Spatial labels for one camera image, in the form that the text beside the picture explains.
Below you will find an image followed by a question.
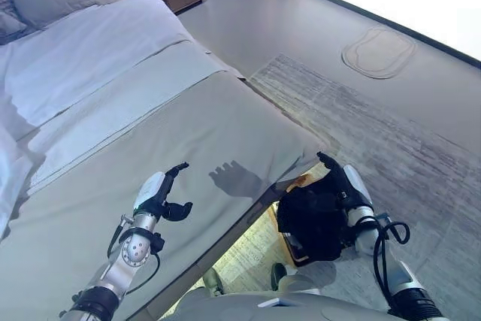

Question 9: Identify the black baseboard strip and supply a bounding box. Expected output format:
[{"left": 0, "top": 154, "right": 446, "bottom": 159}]
[{"left": 206, "top": 0, "right": 481, "bottom": 70}]

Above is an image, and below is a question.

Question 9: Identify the brown wicker basket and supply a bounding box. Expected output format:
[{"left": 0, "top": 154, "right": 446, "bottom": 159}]
[{"left": 280, "top": 172, "right": 320, "bottom": 265}]

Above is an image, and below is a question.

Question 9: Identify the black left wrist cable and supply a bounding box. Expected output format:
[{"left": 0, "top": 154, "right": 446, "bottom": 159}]
[{"left": 107, "top": 214, "right": 163, "bottom": 295}]

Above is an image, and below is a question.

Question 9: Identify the black garment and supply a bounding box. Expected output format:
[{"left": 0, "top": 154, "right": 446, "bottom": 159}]
[{"left": 277, "top": 181, "right": 358, "bottom": 262}]

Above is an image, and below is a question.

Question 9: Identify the grey robot torso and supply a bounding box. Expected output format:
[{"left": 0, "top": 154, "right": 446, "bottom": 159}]
[{"left": 165, "top": 292, "right": 414, "bottom": 321}]

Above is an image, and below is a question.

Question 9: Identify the white duvet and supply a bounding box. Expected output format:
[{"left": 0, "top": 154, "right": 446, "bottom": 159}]
[{"left": 0, "top": 0, "right": 245, "bottom": 232}]

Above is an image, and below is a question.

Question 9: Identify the small beige floor mat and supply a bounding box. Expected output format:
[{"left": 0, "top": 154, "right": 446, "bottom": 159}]
[{"left": 340, "top": 26, "right": 417, "bottom": 80}]

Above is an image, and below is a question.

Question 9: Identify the beige bed cover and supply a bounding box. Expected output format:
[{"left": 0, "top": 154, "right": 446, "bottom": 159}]
[{"left": 0, "top": 71, "right": 328, "bottom": 321}]

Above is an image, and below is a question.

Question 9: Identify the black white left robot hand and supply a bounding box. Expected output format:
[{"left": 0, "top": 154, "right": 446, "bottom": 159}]
[{"left": 133, "top": 162, "right": 195, "bottom": 224}]

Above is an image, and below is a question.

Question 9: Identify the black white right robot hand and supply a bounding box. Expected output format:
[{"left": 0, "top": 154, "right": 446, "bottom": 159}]
[{"left": 316, "top": 150, "right": 375, "bottom": 221}]

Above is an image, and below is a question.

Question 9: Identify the large grey striped rug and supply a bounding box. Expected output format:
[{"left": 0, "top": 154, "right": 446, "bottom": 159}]
[{"left": 150, "top": 53, "right": 481, "bottom": 321}]

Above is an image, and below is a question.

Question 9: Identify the white blue chest tag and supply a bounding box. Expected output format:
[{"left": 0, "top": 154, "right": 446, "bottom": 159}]
[{"left": 258, "top": 298, "right": 298, "bottom": 309}]

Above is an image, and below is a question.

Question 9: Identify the grey patterned cushion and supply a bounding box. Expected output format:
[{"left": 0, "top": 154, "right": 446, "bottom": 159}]
[{"left": 0, "top": 0, "right": 29, "bottom": 46}]

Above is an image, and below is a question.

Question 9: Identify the silver left robot leg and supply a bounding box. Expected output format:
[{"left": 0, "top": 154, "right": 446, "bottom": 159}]
[{"left": 176, "top": 268, "right": 226, "bottom": 307}]

